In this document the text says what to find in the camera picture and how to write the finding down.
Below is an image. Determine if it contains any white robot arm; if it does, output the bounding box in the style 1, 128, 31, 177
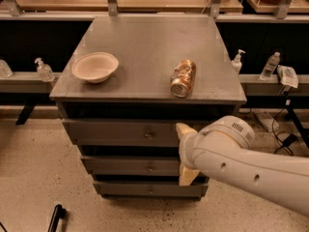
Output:
176, 116, 309, 216

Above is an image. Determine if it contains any wooden desk top left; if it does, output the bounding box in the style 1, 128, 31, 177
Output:
16, 0, 211, 13

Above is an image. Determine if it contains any grey drawer cabinet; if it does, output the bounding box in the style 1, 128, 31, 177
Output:
48, 14, 248, 201

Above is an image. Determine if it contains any clear water bottle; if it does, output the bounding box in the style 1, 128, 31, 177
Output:
260, 52, 280, 80

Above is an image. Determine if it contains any grey bottom drawer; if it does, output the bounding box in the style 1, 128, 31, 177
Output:
93, 181, 209, 198

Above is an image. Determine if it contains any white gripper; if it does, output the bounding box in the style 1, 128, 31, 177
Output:
176, 123, 206, 187

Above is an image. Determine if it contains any black object at bottom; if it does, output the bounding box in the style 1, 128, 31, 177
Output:
47, 204, 67, 232

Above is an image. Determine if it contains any black cable on floor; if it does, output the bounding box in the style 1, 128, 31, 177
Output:
270, 108, 300, 157

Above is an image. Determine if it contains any white paper bowl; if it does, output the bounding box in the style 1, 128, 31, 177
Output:
71, 52, 119, 83

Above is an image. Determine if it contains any crushed orange soda can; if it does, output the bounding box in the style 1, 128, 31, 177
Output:
170, 59, 196, 98

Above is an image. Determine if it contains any wooden desk top right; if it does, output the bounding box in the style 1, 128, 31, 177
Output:
244, 0, 309, 14

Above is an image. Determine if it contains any clear sanitizer pump bottle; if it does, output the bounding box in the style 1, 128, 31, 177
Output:
35, 58, 55, 82

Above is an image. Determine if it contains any crumpled white packet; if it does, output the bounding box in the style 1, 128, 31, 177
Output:
277, 65, 298, 88

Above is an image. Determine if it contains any white sanitizer pump bottle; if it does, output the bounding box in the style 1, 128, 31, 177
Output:
231, 49, 245, 73

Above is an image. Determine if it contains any grey top drawer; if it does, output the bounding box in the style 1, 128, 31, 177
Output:
61, 118, 238, 149

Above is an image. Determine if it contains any wooden desk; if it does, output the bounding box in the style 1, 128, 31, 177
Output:
244, 0, 309, 14
16, 0, 211, 13

